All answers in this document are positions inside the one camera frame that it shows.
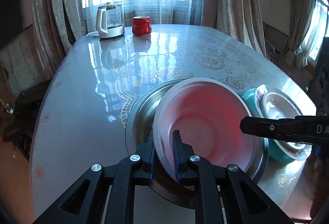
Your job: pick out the left beige curtain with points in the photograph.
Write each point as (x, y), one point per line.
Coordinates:
(57, 24)

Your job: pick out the red plastic bowl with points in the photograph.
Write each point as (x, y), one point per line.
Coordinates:
(207, 114)

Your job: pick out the teal plate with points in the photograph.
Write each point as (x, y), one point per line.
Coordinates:
(277, 149)

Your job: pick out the white glass kettle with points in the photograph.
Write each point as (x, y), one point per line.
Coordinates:
(109, 21)

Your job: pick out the right tied curtain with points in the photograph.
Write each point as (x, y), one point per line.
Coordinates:
(301, 12)

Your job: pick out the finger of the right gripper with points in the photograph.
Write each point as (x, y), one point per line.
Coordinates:
(299, 128)

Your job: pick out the red mug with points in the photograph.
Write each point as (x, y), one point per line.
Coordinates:
(141, 25)

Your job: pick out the floral plastic tablecloth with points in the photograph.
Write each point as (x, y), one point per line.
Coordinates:
(82, 118)

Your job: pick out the stainless steel bowl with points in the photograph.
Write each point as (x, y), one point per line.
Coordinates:
(137, 130)

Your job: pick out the white dragon pattern plate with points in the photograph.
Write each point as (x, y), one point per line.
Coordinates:
(259, 92)

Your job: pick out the middle beige curtain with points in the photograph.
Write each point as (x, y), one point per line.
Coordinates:
(240, 19)

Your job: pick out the white flower plate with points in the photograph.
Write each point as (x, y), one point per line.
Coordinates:
(277, 105)

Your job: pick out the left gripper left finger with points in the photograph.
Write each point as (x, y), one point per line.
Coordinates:
(105, 194)

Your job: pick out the beige curtain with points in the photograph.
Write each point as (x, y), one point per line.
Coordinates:
(240, 19)
(57, 24)

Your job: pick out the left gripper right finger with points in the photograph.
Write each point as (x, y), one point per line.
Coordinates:
(223, 195)

